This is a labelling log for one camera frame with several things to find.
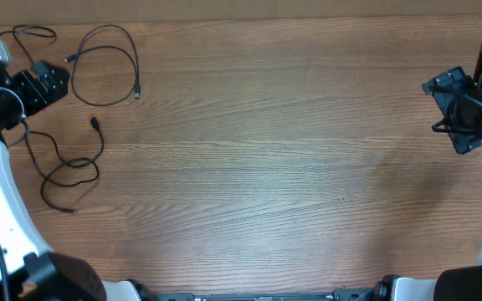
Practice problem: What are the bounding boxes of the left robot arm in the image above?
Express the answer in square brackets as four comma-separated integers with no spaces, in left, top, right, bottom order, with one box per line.
[0,49,107,300]

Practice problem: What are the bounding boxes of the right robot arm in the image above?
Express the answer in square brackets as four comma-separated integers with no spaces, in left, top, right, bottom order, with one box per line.
[361,44,482,301]

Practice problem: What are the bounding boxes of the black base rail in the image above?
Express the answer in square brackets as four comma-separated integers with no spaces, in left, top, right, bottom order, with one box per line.
[151,288,372,301]

